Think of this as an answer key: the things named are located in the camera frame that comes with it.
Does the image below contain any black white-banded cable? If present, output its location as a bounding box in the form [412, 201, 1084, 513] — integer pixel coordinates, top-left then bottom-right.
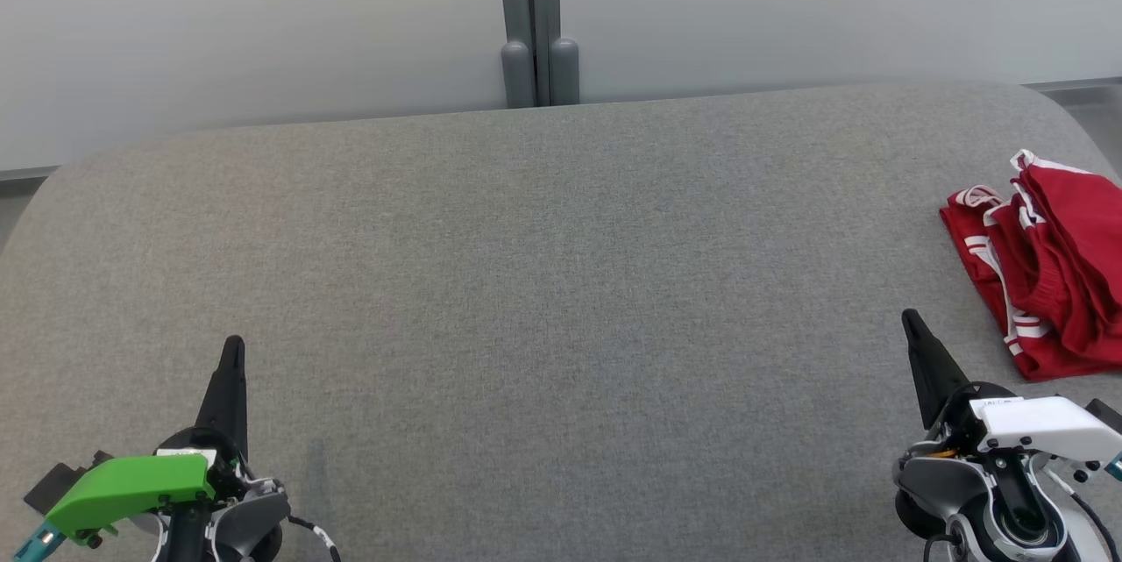
[285, 514, 343, 562]

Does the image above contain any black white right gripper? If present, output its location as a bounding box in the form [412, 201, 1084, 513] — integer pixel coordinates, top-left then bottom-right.
[901, 309, 1122, 462]

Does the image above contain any red garment white hem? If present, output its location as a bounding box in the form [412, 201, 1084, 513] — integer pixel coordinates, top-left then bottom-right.
[1008, 150, 1122, 352]

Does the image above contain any red jersey striped trim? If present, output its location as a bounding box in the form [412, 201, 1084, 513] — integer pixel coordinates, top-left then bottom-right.
[940, 183, 1122, 381]

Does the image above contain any grey partition post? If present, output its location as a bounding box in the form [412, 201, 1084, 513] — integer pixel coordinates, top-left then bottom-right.
[529, 0, 580, 107]
[495, 0, 537, 110]

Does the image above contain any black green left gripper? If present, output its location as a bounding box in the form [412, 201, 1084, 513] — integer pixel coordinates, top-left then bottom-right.
[44, 335, 249, 537]

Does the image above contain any teal left cable connector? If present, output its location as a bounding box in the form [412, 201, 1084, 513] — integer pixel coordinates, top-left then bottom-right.
[13, 523, 67, 562]

